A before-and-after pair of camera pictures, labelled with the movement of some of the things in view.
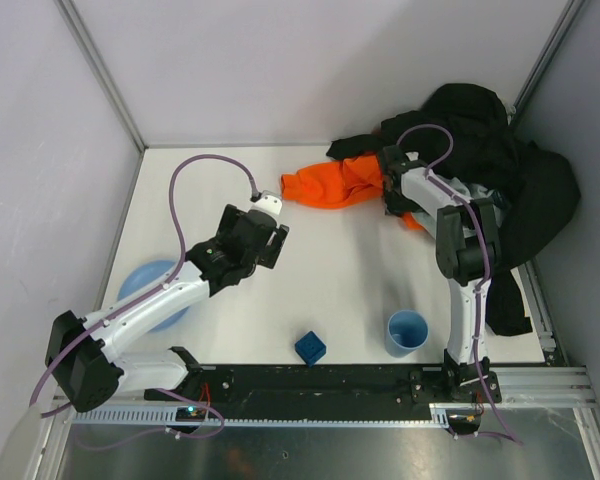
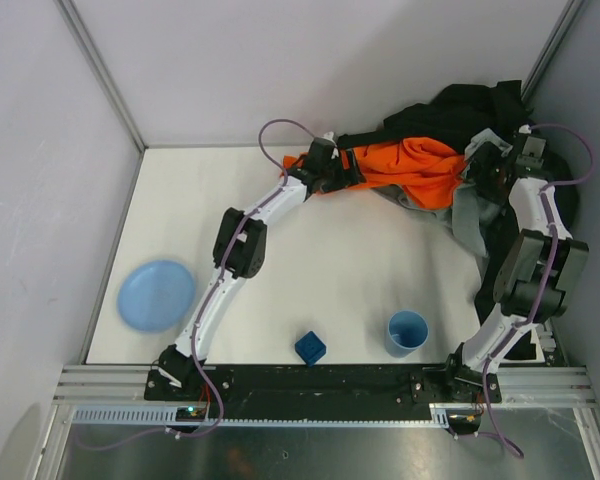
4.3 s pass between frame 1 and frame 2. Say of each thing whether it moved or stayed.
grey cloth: moved
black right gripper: moved
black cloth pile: moved
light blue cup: stayed
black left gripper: moved
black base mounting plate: stayed
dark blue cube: stayed
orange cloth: moved
